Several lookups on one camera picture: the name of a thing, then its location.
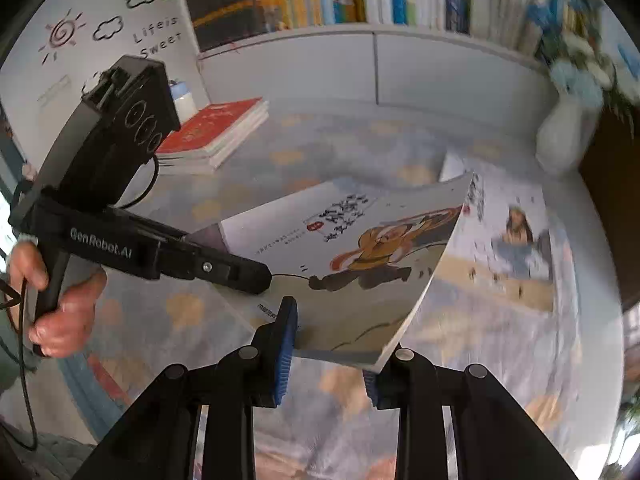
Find white book with blue-robed figure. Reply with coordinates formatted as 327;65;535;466
439;152;556;313

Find white book with monkey warrior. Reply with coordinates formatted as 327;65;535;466
187;172;476;375

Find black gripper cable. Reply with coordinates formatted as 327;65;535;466
0;157;161;453

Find brown wooden cabinet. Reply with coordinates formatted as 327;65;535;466
577;105;640;311

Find blurred green plant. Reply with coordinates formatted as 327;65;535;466
607;400;640;480

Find blue and white artificial flowers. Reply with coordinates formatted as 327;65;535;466
530;0;640;141

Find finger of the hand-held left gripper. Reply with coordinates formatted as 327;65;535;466
152;222;273;296

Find white bottle with blue cap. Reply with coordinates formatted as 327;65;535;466
169;80;198;123

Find leaf patterned tablecloth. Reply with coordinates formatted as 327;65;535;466
85;110;586;480

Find pile of books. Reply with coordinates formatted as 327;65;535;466
154;97;271;176

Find row of dark book volumes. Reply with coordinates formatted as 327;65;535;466
182;0;263;53

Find wall lettering sticker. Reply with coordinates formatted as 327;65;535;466
132;15;183;61

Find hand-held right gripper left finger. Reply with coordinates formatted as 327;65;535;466
75;296;299;480

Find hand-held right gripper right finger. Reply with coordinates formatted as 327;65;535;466
364;344;578;480

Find person's left hand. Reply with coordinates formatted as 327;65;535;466
7;240;108;359

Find sun wall sticker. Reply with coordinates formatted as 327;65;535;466
39;10;86;66

